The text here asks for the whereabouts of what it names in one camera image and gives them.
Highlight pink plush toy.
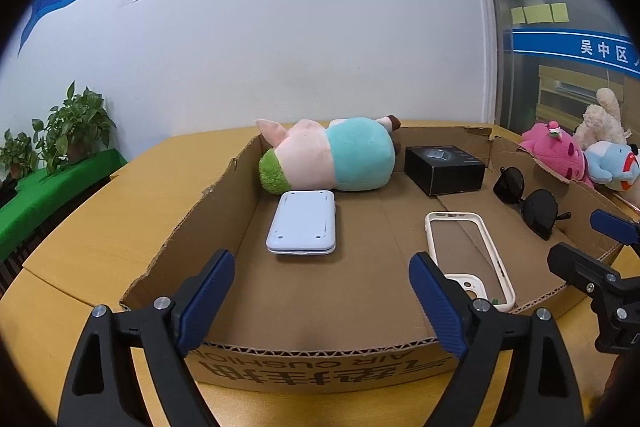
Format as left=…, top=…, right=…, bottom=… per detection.
left=517, top=121, right=596, bottom=190

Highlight green covered table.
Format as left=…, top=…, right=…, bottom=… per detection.
left=0, top=148, right=128, bottom=260

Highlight pink and teal plush pig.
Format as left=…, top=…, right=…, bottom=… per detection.
left=256, top=114, right=402, bottom=195

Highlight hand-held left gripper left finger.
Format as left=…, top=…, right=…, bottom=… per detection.
left=56, top=248, right=236, bottom=427

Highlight white calculator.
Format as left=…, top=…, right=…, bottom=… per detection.
left=266, top=190, right=336, bottom=256

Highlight blue glass door band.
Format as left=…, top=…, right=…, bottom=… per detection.
left=511, top=28, right=640, bottom=82

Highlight black sunglasses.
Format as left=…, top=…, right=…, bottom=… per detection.
left=493, top=167, right=572, bottom=241

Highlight beige plush toy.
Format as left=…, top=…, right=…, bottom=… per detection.
left=572, top=88, right=632, bottom=148

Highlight yellow cabinet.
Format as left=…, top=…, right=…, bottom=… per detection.
left=535, top=64, right=627, bottom=124

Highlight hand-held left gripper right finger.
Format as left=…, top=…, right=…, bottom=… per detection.
left=408, top=251, right=586, bottom=427

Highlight small green potted plant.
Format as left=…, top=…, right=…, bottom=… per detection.
left=0, top=129, right=40, bottom=180

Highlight black cardboard package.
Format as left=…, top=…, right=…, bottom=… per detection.
left=404, top=145, right=487, bottom=196

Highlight white phone case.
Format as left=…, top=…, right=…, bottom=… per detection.
left=425, top=210, right=516, bottom=313

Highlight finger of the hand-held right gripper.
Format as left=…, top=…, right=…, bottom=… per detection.
left=546, top=243, right=640, bottom=308
left=589, top=208, right=640, bottom=254

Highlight large green potted plant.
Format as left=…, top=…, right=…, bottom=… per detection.
left=32, top=81, right=117, bottom=175

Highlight brown cardboard box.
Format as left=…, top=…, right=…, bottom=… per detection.
left=119, top=121, right=626, bottom=395

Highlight wooden desktop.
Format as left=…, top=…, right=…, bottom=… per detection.
left=0, top=122, right=640, bottom=427

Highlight blue and white plush toy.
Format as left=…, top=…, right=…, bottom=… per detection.
left=584, top=142, right=640, bottom=194

